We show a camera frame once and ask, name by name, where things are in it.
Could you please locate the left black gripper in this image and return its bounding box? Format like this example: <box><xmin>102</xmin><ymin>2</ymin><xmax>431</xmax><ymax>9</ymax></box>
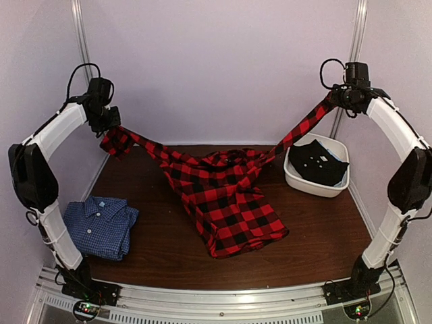
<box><xmin>90</xmin><ymin>106</ymin><xmax>120</xmax><ymax>134</ymax></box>

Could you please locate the red black plaid shirt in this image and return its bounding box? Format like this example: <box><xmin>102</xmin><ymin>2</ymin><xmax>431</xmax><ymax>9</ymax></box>
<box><xmin>100</xmin><ymin>96</ymin><xmax>335</xmax><ymax>259</ymax></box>

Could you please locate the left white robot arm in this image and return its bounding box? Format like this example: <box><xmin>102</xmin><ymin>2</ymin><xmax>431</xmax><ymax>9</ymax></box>
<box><xmin>8</xmin><ymin>77</ymin><xmax>121</xmax><ymax>273</ymax></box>

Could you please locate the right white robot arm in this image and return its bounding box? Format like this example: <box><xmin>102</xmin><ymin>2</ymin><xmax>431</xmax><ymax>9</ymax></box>
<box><xmin>330</xmin><ymin>61</ymin><xmax>431</xmax><ymax>298</ymax></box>

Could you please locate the black shirt in basin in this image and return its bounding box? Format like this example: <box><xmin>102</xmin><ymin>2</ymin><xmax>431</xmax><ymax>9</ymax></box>
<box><xmin>288</xmin><ymin>140</ymin><xmax>349</xmax><ymax>186</ymax></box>

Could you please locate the folded blue checked shirt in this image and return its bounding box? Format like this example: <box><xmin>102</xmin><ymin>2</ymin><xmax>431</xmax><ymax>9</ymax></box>
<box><xmin>63</xmin><ymin>196</ymin><xmax>139</xmax><ymax>261</ymax></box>

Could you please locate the left circuit board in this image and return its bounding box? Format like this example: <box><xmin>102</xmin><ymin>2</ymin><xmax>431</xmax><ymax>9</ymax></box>
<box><xmin>72</xmin><ymin>300</ymin><xmax>101</xmax><ymax>321</ymax></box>

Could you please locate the circuit board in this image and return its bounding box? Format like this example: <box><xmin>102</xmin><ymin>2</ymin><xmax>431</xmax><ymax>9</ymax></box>
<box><xmin>344</xmin><ymin>301</ymin><xmax>371</xmax><ymax>320</ymax></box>
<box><xmin>72</xmin><ymin>300</ymin><xmax>101</xmax><ymax>321</ymax></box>

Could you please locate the right circuit board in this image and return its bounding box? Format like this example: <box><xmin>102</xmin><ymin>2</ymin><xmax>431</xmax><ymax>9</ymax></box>
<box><xmin>344</xmin><ymin>301</ymin><xmax>371</xmax><ymax>320</ymax></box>

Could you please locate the right aluminium frame post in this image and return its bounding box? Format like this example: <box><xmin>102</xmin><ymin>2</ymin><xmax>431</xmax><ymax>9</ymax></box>
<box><xmin>330</xmin><ymin>0</ymin><xmax>368</xmax><ymax>139</ymax></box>

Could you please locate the aluminium frame post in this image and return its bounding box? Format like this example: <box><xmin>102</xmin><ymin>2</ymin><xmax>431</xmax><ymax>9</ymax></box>
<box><xmin>330</xmin><ymin>0</ymin><xmax>368</xmax><ymax>139</ymax></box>
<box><xmin>70</xmin><ymin>0</ymin><xmax>90</xmax><ymax>63</ymax></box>

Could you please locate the left aluminium frame post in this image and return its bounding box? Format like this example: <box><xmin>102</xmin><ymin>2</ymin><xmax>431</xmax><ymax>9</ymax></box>
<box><xmin>70</xmin><ymin>0</ymin><xmax>90</xmax><ymax>63</ymax></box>

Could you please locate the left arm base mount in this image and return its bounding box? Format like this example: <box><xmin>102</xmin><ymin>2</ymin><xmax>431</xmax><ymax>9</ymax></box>
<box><xmin>61</xmin><ymin>277</ymin><xmax>120</xmax><ymax>306</ymax></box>

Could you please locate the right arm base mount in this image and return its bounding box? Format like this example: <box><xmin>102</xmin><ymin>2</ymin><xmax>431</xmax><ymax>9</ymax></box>
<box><xmin>321</xmin><ymin>269</ymin><xmax>383</xmax><ymax>305</ymax></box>

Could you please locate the front aluminium rail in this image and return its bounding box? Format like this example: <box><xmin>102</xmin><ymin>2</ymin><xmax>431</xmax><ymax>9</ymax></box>
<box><xmin>25</xmin><ymin>266</ymin><xmax>419</xmax><ymax>324</ymax></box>

